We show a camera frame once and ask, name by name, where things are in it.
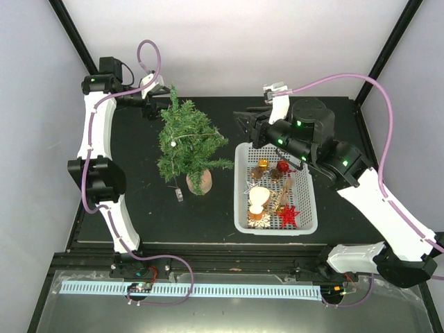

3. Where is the white plastic mesh basket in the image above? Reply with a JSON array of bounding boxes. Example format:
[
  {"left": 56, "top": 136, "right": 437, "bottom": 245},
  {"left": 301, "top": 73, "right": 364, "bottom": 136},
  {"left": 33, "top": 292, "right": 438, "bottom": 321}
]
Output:
[{"left": 234, "top": 143, "right": 318, "bottom": 237}]

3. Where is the black frame post left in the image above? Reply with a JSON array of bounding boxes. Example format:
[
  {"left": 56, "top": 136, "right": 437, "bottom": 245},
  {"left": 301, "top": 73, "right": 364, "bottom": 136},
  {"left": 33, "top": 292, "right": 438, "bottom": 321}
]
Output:
[{"left": 49, "top": 0, "right": 98, "bottom": 75}]

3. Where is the black frame post right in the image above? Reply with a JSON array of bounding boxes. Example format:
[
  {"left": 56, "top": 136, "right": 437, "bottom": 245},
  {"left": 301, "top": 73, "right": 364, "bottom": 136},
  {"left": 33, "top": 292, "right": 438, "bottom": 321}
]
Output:
[{"left": 354, "top": 0, "right": 425, "bottom": 110}]

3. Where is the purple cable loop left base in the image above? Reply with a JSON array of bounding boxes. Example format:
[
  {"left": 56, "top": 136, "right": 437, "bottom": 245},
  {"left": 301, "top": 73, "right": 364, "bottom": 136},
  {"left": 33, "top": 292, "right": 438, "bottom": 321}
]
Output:
[{"left": 124, "top": 252, "right": 194, "bottom": 307}]

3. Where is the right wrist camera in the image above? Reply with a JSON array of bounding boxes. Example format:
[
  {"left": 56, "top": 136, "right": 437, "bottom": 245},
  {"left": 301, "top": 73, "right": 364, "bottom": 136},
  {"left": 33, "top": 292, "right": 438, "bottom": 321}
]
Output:
[{"left": 263, "top": 82, "right": 290, "bottom": 125}]

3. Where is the brown pine cone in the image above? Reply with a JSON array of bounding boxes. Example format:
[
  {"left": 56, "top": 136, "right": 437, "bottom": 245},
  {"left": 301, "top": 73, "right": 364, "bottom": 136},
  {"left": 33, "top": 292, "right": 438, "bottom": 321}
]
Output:
[
  {"left": 269, "top": 168, "right": 284, "bottom": 182},
  {"left": 250, "top": 166, "right": 265, "bottom": 180}
]

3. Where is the burlap bow ornament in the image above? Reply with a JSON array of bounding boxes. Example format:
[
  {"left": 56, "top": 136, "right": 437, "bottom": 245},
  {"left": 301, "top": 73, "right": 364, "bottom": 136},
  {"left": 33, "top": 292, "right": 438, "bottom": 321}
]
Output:
[{"left": 280, "top": 178, "right": 293, "bottom": 206}]

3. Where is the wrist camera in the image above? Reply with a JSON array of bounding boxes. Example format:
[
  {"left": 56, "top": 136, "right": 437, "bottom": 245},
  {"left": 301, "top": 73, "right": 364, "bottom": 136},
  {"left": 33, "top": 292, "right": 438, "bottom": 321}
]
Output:
[
  {"left": 263, "top": 82, "right": 290, "bottom": 125},
  {"left": 139, "top": 72, "right": 164, "bottom": 98}
]

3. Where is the white snowflake ornament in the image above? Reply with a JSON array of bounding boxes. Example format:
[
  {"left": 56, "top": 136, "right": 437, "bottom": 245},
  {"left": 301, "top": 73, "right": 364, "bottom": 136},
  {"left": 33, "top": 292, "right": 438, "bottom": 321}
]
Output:
[{"left": 248, "top": 214, "right": 271, "bottom": 229}]

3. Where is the fairy light string with battery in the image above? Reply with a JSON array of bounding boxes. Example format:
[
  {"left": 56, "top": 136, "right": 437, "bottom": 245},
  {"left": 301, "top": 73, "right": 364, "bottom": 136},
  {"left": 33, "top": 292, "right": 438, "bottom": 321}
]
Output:
[{"left": 162, "top": 124, "right": 225, "bottom": 203}]

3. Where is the gold merry christmas sign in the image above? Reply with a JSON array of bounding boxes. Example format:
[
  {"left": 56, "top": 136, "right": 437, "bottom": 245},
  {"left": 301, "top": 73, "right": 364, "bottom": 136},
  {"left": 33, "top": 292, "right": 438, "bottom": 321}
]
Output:
[{"left": 267, "top": 189, "right": 284, "bottom": 213}]

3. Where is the black front rail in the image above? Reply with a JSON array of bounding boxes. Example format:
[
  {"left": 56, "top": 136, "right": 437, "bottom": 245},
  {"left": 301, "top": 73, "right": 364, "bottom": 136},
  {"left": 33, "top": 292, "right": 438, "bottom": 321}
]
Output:
[{"left": 51, "top": 242, "right": 424, "bottom": 284}]

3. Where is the red gift box ornament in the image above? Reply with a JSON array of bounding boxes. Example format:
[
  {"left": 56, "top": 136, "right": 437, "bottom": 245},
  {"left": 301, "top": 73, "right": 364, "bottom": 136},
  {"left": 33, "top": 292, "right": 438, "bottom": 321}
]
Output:
[{"left": 276, "top": 160, "right": 296, "bottom": 174}]

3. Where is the white slotted cable duct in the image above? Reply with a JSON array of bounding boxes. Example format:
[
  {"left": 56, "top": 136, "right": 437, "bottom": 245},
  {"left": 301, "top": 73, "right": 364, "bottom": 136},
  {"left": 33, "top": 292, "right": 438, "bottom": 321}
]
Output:
[{"left": 59, "top": 281, "right": 322, "bottom": 301}]

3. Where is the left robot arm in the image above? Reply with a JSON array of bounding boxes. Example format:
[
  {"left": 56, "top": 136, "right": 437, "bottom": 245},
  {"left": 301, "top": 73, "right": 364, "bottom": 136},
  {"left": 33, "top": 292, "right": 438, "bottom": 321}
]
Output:
[{"left": 67, "top": 57, "right": 168, "bottom": 277}]

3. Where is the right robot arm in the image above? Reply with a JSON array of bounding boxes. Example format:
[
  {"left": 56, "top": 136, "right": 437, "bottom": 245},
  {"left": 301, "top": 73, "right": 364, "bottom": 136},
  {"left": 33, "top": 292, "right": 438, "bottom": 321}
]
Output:
[{"left": 236, "top": 98, "right": 443, "bottom": 288}]

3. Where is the gold gift box ornament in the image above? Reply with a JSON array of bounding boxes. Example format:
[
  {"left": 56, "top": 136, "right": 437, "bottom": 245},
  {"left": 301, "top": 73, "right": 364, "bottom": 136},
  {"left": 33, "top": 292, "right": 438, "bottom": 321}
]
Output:
[{"left": 258, "top": 159, "right": 268, "bottom": 171}]

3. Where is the silver star ornament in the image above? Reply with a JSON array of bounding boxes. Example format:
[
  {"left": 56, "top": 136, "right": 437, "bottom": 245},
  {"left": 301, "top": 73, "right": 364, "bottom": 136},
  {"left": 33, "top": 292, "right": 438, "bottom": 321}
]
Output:
[{"left": 244, "top": 179, "right": 262, "bottom": 194}]

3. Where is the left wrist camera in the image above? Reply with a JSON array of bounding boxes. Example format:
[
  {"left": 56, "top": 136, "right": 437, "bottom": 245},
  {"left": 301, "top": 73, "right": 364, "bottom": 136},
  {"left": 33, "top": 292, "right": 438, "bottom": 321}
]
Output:
[{"left": 139, "top": 72, "right": 164, "bottom": 98}]

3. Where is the small green christmas tree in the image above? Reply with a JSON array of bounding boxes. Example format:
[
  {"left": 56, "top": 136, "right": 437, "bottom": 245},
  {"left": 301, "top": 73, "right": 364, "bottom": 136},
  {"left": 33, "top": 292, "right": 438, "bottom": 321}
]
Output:
[{"left": 157, "top": 85, "right": 234, "bottom": 196}]

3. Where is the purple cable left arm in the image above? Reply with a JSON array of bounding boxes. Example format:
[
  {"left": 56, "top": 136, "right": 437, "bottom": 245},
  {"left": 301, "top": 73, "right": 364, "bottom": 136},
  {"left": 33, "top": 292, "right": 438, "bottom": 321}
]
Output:
[{"left": 81, "top": 39, "right": 162, "bottom": 261}]

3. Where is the black frame post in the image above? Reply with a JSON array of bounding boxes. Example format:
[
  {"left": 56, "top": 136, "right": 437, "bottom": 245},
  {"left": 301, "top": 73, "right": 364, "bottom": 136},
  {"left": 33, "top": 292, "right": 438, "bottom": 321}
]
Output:
[
  {"left": 354, "top": 0, "right": 425, "bottom": 110},
  {"left": 49, "top": 0, "right": 98, "bottom": 75}
]

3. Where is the small circuit board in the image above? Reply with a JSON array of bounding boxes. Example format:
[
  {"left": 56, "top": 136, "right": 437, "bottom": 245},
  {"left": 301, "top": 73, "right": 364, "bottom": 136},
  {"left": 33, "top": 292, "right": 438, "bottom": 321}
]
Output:
[{"left": 127, "top": 282, "right": 153, "bottom": 293}]

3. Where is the red glitter star ornament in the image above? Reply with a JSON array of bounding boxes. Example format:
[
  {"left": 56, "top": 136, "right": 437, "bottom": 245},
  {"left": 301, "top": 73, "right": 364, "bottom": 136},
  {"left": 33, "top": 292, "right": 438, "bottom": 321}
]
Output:
[{"left": 276, "top": 205, "right": 300, "bottom": 229}]

